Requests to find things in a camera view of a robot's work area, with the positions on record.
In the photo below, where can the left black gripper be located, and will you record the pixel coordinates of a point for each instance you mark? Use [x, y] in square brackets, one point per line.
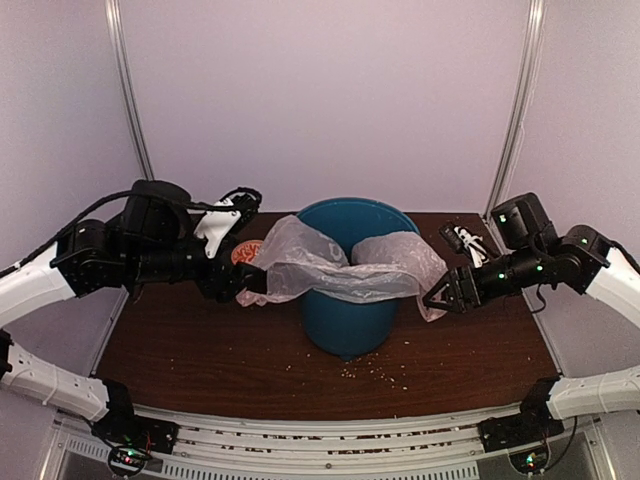
[231, 280]

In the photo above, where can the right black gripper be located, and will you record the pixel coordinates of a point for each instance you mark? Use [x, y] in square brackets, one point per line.
[456, 278]

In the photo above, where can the pink plastic trash bag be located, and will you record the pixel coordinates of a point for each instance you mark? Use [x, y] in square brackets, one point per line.
[298, 258]

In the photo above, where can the blue plastic trash bin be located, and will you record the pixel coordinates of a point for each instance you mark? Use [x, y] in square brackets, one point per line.
[341, 328]

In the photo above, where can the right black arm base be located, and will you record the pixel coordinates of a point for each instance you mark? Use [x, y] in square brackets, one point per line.
[525, 434]

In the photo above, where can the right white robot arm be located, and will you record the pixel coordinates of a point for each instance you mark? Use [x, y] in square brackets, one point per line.
[584, 260]

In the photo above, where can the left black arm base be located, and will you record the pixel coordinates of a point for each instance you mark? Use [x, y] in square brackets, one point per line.
[131, 439]

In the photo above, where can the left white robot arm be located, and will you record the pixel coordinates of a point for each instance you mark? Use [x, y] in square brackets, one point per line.
[153, 232]

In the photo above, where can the red patterned white bowl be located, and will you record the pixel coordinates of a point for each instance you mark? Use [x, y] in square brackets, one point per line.
[246, 252]

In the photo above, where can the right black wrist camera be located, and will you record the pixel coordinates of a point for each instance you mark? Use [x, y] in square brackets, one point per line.
[463, 242]

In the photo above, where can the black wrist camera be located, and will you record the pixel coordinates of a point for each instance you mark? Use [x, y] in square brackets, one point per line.
[463, 242]
[230, 214]

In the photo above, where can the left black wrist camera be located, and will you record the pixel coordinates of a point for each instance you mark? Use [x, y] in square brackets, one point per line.
[230, 214]

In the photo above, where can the aluminium front rail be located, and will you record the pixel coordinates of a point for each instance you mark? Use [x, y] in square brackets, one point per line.
[445, 446]

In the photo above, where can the right aluminium frame post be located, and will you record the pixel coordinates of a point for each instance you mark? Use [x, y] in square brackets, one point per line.
[524, 92]

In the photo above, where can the aluminium frame post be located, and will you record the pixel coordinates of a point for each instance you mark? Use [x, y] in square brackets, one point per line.
[117, 36]
[524, 92]

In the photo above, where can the left aluminium frame post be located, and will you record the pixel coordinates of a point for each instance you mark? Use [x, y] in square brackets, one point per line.
[117, 36]

